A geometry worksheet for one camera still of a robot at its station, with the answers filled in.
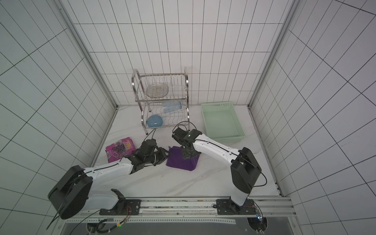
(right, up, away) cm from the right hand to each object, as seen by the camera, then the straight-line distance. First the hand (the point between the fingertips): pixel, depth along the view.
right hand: (185, 155), depth 82 cm
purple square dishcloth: (-6, -5, +8) cm, 11 cm away
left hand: (-10, -2, +3) cm, 10 cm away
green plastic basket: (+27, +19, +26) cm, 42 cm away
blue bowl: (-22, +19, +20) cm, 36 cm away
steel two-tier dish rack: (-14, +33, +3) cm, 36 cm away
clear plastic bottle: (-11, +31, +27) cm, 42 cm away
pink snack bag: (-40, +3, +7) cm, 41 cm away
